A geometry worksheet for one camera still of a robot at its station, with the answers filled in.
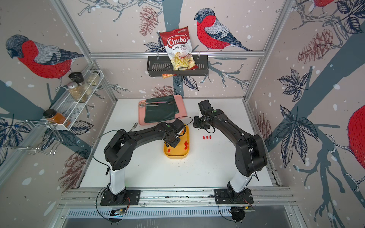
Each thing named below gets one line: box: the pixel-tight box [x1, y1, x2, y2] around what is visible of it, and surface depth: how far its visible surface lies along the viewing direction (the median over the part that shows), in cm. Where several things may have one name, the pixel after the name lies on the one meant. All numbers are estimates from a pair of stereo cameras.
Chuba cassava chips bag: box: [159, 26, 199, 71], surface depth 86 cm
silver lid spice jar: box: [67, 81, 88, 103], surface depth 74 cm
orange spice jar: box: [42, 108, 71, 128], surface depth 62 cm
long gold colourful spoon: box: [138, 99, 168, 106], surface depth 121 cm
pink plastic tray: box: [138, 95, 188, 126], surface depth 116 cm
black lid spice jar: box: [68, 71, 85, 84], surface depth 76 cm
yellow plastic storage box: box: [163, 125, 190, 159], surface depth 89 cm
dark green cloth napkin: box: [144, 95, 180, 124], surface depth 117 cm
